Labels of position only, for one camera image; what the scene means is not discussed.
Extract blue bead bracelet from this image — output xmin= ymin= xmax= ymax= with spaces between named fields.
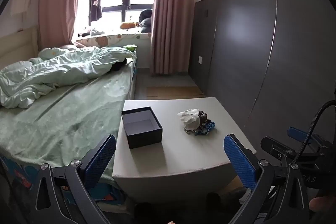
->
xmin=201 ymin=120 xmax=216 ymax=135

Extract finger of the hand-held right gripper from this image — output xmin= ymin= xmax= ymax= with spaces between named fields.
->
xmin=261 ymin=136 xmax=289 ymax=159
xmin=287 ymin=127 xmax=313 ymax=143

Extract orange plush toy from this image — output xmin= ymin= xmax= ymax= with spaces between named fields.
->
xmin=120 ymin=21 xmax=137 ymax=30

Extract black cloth item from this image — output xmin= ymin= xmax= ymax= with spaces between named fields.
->
xmin=112 ymin=57 xmax=133 ymax=72

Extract bed with green sheet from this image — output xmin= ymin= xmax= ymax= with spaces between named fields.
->
xmin=0 ymin=56 xmax=138 ymax=214

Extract dark pillows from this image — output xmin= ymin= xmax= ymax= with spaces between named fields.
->
xmin=138 ymin=9 xmax=153 ymax=34

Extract person's right hand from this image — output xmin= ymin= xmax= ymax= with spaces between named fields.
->
xmin=309 ymin=196 xmax=336 ymax=212

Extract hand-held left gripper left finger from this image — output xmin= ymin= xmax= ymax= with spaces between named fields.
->
xmin=34 ymin=134 xmax=117 ymax=224

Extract clothes on window seat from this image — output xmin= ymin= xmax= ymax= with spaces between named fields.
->
xmin=78 ymin=28 xmax=105 ymax=38

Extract white fabric flower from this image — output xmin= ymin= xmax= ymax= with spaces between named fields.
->
xmin=177 ymin=109 xmax=201 ymax=130

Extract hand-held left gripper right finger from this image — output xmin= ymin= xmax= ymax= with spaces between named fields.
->
xmin=224 ymin=134 xmax=310 ymax=224

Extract black cable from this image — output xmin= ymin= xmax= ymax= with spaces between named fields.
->
xmin=293 ymin=99 xmax=336 ymax=164

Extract printed window seat cushion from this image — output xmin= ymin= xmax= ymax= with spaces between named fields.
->
xmin=75 ymin=32 xmax=151 ymax=49

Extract black box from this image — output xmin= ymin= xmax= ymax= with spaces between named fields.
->
xmin=121 ymin=106 xmax=163 ymax=149

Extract white square table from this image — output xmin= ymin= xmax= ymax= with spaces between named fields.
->
xmin=112 ymin=97 xmax=257 ymax=203

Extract pink curtain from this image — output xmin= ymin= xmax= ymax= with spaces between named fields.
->
xmin=38 ymin=0 xmax=87 ymax=51
xmin=150 ymin=0 xmax=196 ymax=76

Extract grey wardrobe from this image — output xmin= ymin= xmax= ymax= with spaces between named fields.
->
xmin=189 ymin=0 xmax=336 ymax=151

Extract light green duvet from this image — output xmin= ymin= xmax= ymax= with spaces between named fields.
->
xmin=0 ymin=46 xmax=137 ymax=109

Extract beige headboard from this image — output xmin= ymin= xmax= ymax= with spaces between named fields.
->
xmin=0 ymin=26 xmax=40 ymax=72

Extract flat cardboard sheet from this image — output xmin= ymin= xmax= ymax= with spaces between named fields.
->
xmin=146 ymin=85 xmax=204 ymax=98

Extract brown bead bracelet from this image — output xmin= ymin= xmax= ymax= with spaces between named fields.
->
xmin=198 ymin=111 xmax=209 ymax=125

